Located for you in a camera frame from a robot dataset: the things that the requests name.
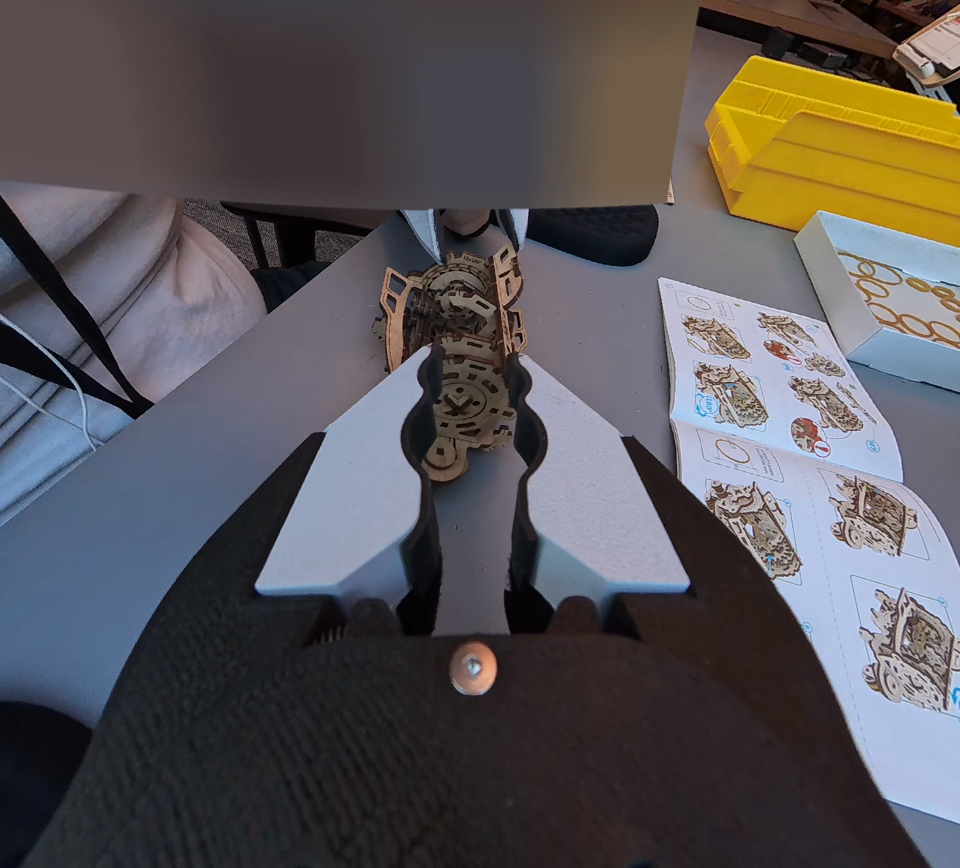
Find white instruction booklet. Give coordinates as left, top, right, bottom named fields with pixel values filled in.
left=657, top=277, right=960, bottom=826

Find person in grey hoodie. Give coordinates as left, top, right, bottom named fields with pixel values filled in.
left=0, top=181, right=270, bottom=528

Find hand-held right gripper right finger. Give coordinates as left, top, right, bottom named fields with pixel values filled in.
left=504, top=352, right=691, bottom=635

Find black office chair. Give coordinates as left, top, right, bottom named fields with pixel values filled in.
left=221, top=202, right=376, bottom=269

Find pile of tan rubber bands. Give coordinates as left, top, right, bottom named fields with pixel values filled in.
left=836, top=251, right=960, bottom=352

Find yellow plastic bin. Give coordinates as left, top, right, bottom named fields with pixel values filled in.
left=705, top=55, right=960, bottom=248

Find grey desk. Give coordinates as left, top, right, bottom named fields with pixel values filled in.
left=0, top=28, right=960, bottom=868

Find thin white cable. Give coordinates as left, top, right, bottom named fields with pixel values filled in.
left=0, top=313, right=99, bottom=453

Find brown wooden table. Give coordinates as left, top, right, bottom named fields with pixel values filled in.
left=699, top=0, right=900, bottom=59

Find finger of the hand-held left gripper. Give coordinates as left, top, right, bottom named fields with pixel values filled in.
left=493, top=208, right=531, bottom=253
left=399, top=208, right=445, bottom=263

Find clipboard with printed sheet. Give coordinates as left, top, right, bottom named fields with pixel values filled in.
left=892, top=11, right=960, bottom=89

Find person's dark trousers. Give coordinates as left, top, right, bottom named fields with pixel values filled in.
left=251, top=259, right=325, bottom=316

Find black lanyard strap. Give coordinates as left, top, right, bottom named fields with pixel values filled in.
left=0, top=196, right=155, bottom=421

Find wooden mechanical model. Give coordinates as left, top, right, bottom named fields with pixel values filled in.
left=369, top=245, right=528, bottom=487

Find white cardboard box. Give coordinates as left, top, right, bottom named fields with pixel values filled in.
left=793, top=210, right=960, bottom=394

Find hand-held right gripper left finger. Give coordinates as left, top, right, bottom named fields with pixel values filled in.
left=253, top=345, right=444, bottom=635

